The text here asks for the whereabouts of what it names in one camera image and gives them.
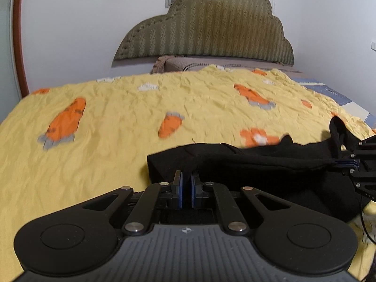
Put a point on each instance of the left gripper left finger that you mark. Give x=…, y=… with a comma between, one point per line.
x=173, y=195

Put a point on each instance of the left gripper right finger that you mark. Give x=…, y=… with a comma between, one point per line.
x=200, y=192

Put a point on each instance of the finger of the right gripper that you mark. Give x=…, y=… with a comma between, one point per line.
x=359, y=149
x=355, y=169

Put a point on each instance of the black garment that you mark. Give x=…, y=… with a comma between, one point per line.
x=302, y=174

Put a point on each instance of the yellow carrot print blanket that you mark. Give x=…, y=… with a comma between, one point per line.
x=68, y=144

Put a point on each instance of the brown pillow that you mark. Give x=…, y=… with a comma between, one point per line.
x=159, y=65

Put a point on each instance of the olive cloud shaped headboard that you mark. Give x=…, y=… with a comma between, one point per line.
x=218, y=28

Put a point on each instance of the frosted glass door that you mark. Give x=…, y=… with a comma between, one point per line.
x=10, y=94

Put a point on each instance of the white wall switch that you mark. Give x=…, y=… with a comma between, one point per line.
x=373, y=46

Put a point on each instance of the red brown door frame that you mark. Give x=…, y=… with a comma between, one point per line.
x=17, y=48

